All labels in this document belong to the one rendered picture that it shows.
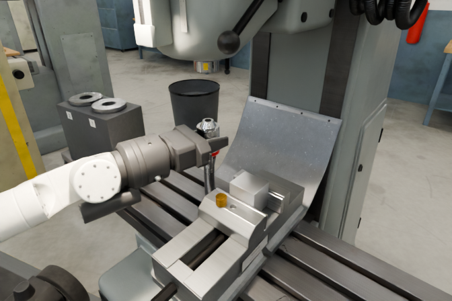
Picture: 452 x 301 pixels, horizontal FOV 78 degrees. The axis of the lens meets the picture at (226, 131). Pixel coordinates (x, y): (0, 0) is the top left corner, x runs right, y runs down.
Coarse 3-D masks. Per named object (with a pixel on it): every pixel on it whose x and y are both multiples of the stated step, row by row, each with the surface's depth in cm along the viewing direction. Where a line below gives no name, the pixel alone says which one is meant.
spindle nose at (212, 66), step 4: (196, 64) 50; (200, 64) 50; (208, 64) 50; (212, 64) 50; (216, 64) 51; (196, 68) 51; (200, 68) 50; (208, 68) 50; (212, 68) 50; (216, 68) 51; (200, 72) 50; (204, 72) 50; (208, 72) 50; (212, 72) 51
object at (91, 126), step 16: (80, 96) 82; (96, 96) 82; (64, 112) 79; (80, 112) 75; (96, 112) 74; (112, 112) 74; (128, 112) 76; (64, 128) 83; (80, 128) 78; (96, 128) 74; (112, 128) 72; (128, 128) 77; (144, 128) 82; (80, 144) 82; (96, 144) 77; (112, 144) 74
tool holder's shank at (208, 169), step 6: (204, 168) 61; (210, 168) 61; (204, 174) 62; (210, 174) 62; (204, 180) 63; (210, 180) 62; (204, 186) 64; (210, 186) 63; (204, 192) 65; (210, 192) 64
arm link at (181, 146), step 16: (176, 128) 58; (144, 144) 49; (160, 144) 50; (176, 144) 52; (192, 144) 52; (208, 144) 53; (160, 160) 49; (176, 160) 51; (192, 160) 53; (208, 160) 53; (160, 176) 50
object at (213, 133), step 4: (216, 124) 58; (200, 128) 56; (216, 128) 56; (200, 132) 56; (204, 132) 56; (208, 132) 56; (212, 132) 56; (216, 132) 57; (204, 136) 56; (208, 136) 56; (212, 136) 56; (216, 136) 57
